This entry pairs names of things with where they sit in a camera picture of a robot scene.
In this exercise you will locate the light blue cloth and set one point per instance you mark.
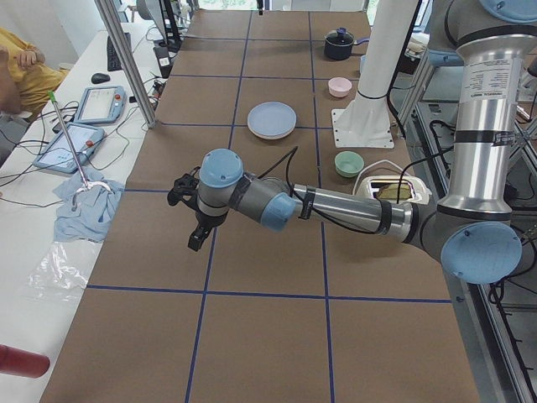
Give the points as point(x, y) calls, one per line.
point(86, 214)

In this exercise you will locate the pink bowl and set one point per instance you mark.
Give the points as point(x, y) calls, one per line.
point(339, 87)

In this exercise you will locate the aluminium frame post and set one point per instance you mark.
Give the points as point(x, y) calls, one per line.
point(114, 28)

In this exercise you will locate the blue teach pendant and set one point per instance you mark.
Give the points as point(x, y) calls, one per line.
point(101, 105)
point(57, 155)

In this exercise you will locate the toast slice in toaster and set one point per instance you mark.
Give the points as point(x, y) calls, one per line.
point(394, 192)

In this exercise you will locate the light blue cup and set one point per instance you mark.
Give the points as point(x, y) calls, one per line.
point(363, 61)

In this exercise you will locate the person in yellow shirt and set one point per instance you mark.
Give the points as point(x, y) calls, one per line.
point(25, 78)

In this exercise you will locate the red cylinder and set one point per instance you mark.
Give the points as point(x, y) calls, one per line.
point(23, 363)

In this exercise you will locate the dark blue pot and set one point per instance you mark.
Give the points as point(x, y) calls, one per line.
point(339, 44)

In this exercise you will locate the clear plastic bag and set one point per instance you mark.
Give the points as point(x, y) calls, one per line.
point(63, 273)

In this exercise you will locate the black computer mouse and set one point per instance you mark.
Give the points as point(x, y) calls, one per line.
point(99, 78)

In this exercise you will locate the aluminium side frame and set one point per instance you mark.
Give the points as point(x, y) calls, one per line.
point(495, 336)

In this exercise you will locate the blue plate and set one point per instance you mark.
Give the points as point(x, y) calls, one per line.
point(272, 116)

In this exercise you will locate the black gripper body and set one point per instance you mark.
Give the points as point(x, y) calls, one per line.
point(208, 220)

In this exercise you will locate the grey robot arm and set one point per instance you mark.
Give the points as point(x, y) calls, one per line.
point(272, 202)

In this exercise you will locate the lower blue teach pendant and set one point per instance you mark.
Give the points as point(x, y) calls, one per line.
point(57, 155)

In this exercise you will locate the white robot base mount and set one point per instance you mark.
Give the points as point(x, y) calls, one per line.
point(365, 122)

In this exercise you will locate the green bowl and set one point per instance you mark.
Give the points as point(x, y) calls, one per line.
point(348, 164)

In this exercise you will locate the upper blue teach pendant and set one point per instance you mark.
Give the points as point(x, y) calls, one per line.
point(101, 105)

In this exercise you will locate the cream toaster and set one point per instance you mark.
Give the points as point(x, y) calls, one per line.
point(367, 186)

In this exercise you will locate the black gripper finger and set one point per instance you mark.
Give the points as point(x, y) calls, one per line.
point(198, 237)

